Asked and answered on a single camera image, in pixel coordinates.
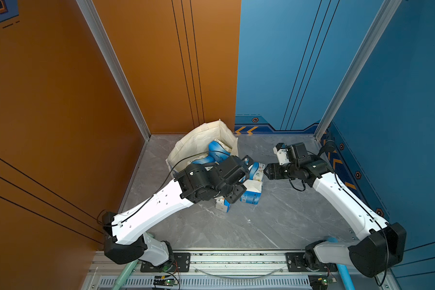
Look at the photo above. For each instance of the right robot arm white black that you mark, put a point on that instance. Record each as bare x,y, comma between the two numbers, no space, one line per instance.
380,245

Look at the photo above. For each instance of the blue tissue pack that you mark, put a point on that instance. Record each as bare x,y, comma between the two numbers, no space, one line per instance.
257,171
205,159
219,151
222,204

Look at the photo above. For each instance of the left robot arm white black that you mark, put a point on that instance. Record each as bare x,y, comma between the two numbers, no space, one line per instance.
126,237

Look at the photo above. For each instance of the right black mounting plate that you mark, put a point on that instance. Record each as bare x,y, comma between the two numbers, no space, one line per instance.
295,262

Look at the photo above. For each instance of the cream canvas bag blue print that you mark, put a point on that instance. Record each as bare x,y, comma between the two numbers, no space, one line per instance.
196,143

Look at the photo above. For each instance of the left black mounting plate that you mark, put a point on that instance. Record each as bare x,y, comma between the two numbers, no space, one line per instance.
180,263

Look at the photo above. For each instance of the right circuit board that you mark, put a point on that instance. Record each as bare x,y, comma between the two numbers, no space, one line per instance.
321,283

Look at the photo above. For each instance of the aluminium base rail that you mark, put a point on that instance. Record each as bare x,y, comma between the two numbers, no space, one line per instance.
240,262

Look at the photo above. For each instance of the left circuit board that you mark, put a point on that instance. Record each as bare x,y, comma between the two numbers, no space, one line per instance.
164,282

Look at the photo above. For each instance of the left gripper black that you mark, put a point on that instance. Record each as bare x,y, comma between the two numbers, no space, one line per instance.
237,193

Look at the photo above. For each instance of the white-topped tissue pack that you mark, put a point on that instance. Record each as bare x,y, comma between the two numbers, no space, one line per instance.
253,192

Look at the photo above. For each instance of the white vented grille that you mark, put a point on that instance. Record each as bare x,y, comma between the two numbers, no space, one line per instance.
201,282

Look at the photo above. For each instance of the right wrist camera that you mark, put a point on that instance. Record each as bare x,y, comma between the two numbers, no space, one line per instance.
296,153

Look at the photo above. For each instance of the circuit board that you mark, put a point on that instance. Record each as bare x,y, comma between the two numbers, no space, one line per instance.
164,282
321,283

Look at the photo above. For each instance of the black round stand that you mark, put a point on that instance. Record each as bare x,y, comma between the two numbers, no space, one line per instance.
328,147

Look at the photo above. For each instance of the black mounting plate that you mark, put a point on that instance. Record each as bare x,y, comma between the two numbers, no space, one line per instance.
295,262
180,263

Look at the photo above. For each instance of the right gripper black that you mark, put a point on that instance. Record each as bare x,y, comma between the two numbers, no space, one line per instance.
273,168

